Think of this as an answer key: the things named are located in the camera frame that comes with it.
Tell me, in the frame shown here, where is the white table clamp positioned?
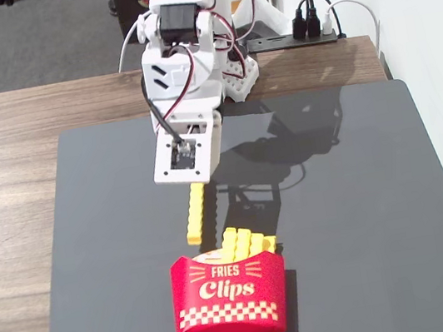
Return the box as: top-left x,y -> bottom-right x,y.
229,0 -> 294,43

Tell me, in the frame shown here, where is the black camera cable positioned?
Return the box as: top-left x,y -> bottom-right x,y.
139,70 -> 185,151

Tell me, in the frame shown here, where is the dark brown box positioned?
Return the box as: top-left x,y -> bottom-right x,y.
112,0 -> 163,44

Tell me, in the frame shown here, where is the black power strip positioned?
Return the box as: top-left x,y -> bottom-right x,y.
246,26 -> 340,57

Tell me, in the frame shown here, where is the black plug with cable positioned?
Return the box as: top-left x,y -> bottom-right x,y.
296,0 -> 337,40
286,0 -> 320,42

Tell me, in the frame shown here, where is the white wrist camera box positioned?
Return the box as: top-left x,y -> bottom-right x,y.
144,109 -> 233,192

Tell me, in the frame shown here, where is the grey table mat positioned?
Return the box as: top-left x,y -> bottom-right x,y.
6,70 -> 443,332

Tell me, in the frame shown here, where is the red white black servo cable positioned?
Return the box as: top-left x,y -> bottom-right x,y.
144,0 -> 281,121

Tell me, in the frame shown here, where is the white plug with cable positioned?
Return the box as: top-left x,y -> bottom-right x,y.
319,0 -> 386,71

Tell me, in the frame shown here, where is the thin white cable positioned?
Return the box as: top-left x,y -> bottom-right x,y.
109,10 -> 161,74

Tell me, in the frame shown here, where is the red fries clips box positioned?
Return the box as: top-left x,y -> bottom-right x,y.
163,239 -> 297,332

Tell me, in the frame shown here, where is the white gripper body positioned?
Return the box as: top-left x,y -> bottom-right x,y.
138,37 -> 226,124

